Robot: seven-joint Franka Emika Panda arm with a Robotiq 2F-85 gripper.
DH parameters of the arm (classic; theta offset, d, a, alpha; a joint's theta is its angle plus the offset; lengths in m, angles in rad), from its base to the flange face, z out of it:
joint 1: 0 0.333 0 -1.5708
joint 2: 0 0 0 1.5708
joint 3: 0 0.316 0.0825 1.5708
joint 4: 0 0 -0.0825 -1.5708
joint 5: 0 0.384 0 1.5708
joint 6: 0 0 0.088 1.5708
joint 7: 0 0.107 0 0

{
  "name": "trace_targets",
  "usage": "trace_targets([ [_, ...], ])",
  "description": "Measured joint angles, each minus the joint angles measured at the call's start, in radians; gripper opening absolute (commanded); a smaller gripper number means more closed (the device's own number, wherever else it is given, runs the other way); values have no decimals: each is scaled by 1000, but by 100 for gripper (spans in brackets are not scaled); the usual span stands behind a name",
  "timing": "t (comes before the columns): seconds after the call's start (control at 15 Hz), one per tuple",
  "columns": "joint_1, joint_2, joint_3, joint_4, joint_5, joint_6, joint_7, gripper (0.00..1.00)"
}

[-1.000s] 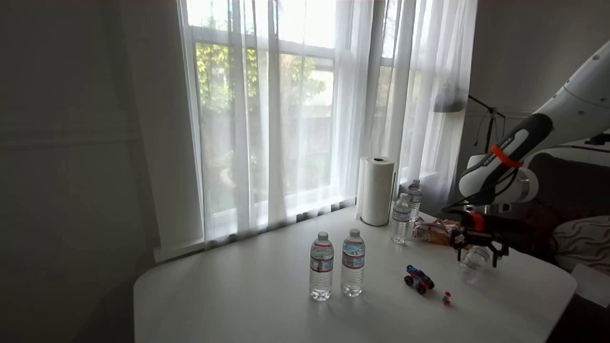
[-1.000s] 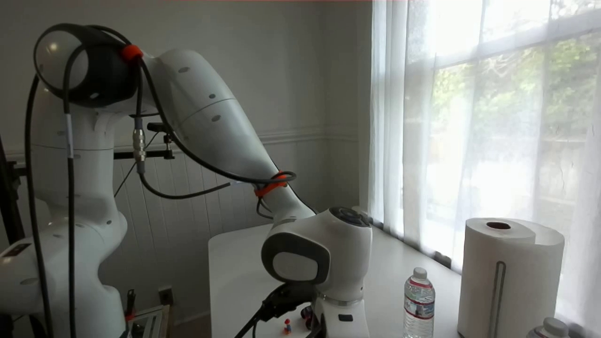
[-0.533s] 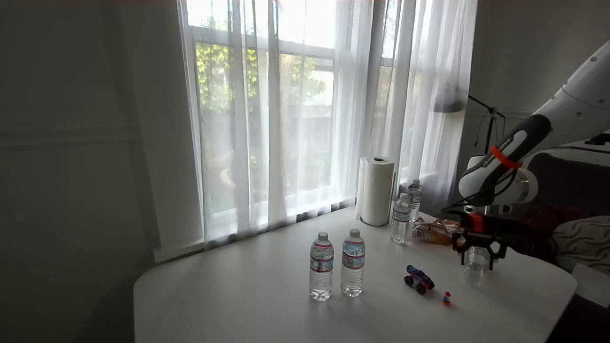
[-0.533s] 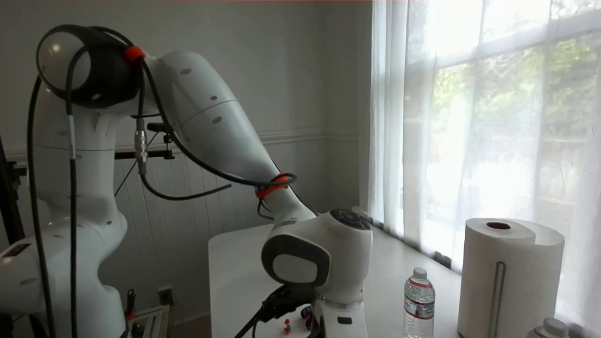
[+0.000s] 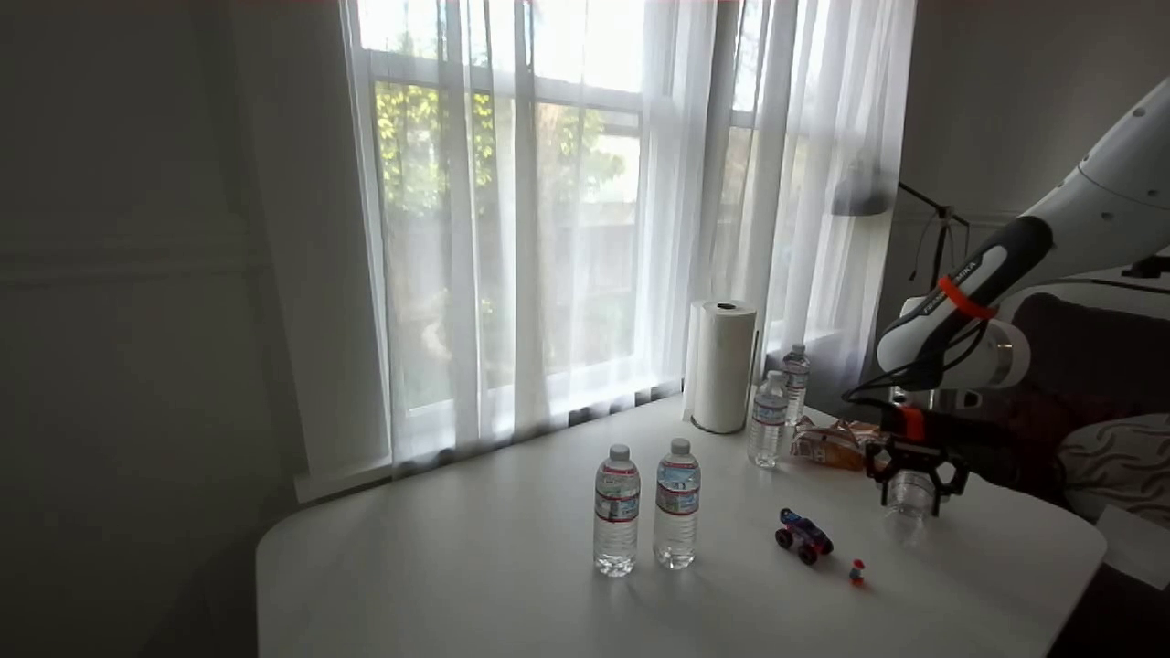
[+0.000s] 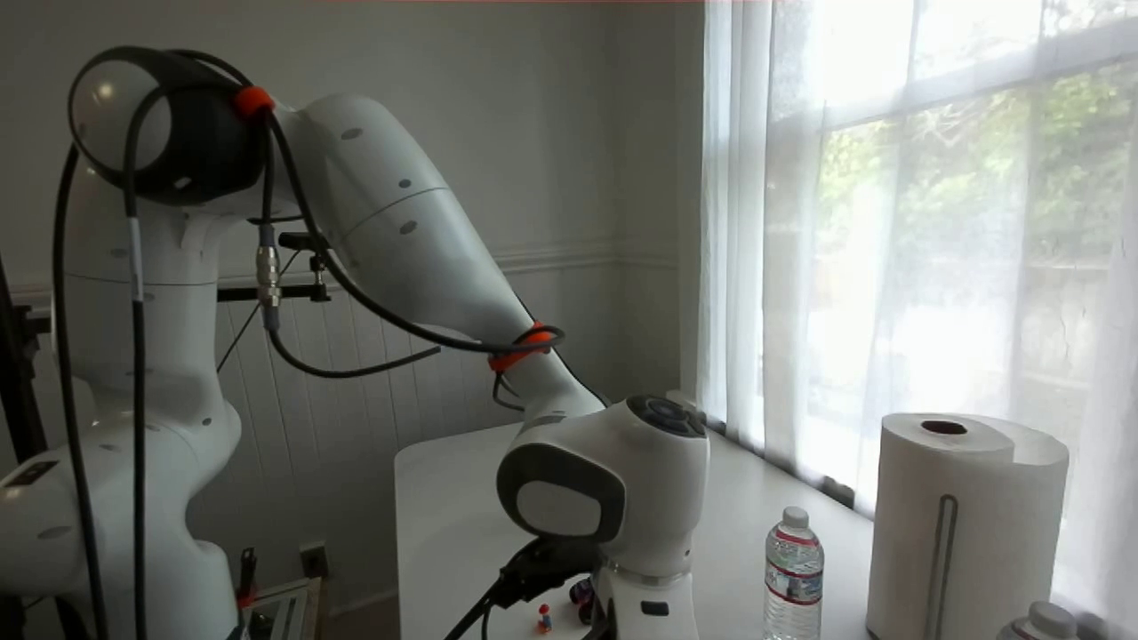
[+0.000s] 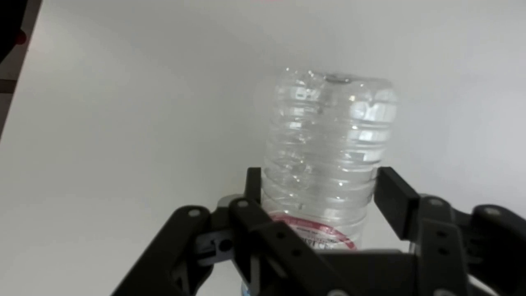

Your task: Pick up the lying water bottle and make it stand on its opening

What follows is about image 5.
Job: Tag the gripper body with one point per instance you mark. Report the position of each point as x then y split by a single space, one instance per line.
925 429

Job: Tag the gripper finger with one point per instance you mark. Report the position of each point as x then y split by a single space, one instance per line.
879 464
952 477

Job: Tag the clear water bottle without label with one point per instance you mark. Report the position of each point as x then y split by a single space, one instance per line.
909 501

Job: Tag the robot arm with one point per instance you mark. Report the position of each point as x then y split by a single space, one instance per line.
1101 206

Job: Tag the clear labelled water bottle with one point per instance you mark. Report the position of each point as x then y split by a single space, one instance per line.
796 379
617 512
677 504
768 425

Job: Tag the brown snack bag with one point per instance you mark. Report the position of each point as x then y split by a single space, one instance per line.
832 446

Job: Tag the blue and red toy car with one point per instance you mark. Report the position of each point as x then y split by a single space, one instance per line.
804 536

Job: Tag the small red blue toy figure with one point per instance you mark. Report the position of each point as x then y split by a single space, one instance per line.
856 573

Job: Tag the patterned light cushion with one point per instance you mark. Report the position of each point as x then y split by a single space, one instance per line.
1120 466

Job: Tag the dark sofa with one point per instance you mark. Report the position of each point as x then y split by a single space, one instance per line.
1088 366

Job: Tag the white paper towel roll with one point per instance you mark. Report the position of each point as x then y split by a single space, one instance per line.
724 370

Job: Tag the floor lamp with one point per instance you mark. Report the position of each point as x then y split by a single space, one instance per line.
864 194

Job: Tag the window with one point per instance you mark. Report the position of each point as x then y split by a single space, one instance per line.
585 228

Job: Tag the sheer white curtain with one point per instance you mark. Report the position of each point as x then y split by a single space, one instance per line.
466 274

